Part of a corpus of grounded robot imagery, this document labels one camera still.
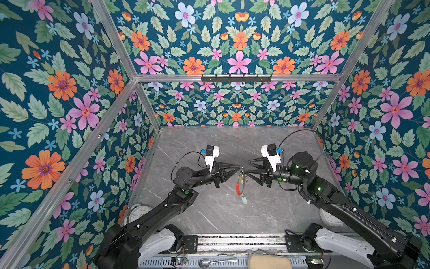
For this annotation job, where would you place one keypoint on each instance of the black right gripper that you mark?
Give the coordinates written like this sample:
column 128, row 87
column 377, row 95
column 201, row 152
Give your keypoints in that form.
column 266, row 175

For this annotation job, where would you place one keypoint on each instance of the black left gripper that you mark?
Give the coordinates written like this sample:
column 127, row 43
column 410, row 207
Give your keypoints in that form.
column 223, row 166

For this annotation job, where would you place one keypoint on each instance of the large keyring with red grip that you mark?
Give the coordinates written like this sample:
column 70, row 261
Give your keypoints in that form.
column 240, row 184

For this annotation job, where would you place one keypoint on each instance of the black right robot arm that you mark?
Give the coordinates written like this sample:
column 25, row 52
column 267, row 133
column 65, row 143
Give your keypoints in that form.
column 380, row 247

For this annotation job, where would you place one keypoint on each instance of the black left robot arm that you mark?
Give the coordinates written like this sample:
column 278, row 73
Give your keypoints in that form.
column 121, row 246

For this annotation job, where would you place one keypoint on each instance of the white square clock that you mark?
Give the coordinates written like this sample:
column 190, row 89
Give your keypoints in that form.
column 329, row 219

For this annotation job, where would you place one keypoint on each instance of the beige foam pad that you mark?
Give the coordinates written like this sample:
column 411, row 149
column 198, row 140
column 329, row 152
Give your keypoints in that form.
column 268, row 262

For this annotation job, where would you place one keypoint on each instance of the round white alarm clock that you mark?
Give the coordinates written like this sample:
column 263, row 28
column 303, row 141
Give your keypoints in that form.
column 136, row 212

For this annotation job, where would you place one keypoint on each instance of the metal spoon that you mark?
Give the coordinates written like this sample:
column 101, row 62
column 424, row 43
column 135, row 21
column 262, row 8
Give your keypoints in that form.
column 205, row 262

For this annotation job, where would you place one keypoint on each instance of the aluminium horizontal back bar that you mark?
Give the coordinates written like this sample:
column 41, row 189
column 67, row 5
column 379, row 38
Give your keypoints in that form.
column 276, row 78

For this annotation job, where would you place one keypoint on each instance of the aluminium left diagonal bar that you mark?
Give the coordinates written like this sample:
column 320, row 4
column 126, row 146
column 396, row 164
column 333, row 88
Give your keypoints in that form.
column 20, row 247

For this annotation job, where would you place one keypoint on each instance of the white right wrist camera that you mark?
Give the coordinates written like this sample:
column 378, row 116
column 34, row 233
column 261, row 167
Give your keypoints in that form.
column 271, row 155

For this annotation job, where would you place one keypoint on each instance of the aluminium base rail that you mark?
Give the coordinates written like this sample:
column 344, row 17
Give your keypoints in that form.
column 167, row 242

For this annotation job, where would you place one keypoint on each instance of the black hook rail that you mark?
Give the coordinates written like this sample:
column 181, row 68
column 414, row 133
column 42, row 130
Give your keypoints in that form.
column 236, row 78

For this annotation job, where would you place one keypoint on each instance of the aluminium frame post back left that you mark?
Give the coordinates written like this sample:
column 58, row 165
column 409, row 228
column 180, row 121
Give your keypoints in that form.
column 113, row 34

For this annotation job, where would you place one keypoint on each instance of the aluminium frame post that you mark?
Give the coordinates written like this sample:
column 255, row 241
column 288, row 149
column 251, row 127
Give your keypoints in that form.
column 113, row 34
column 374, row 23

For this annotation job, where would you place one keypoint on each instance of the aluminium frame post back right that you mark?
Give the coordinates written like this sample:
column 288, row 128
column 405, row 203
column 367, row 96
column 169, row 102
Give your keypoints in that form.
column 374, row 23

